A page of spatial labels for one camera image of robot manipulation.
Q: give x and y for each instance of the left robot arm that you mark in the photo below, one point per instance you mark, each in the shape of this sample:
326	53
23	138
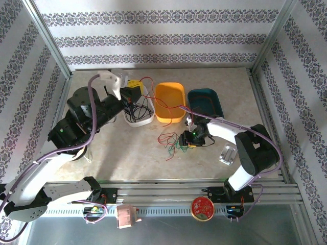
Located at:
81	114

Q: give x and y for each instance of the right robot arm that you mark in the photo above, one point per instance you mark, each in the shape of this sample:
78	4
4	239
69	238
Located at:
255	148

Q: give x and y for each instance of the white plastic container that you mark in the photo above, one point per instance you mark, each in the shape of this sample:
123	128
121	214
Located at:
143	120

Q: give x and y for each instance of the teal plastic container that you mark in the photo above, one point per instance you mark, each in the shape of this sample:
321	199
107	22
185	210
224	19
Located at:
204	102

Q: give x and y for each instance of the orange plastic container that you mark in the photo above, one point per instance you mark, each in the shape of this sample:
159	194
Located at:
169	102

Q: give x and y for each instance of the round red tin lid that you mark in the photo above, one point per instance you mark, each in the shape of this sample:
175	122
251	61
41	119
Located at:
202	208

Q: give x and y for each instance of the silver metal bracket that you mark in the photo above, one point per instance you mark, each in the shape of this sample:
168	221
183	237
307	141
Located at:
227	155

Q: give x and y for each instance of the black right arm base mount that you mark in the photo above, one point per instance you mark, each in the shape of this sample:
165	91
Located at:
217	195

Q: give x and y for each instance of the aluminium mounting rail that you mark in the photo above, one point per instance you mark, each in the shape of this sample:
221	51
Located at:
166	194

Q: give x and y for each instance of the metal frame post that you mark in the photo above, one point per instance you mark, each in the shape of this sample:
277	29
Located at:
274	35
47	38

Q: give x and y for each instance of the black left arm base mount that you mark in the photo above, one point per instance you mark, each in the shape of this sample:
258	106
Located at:
102	195

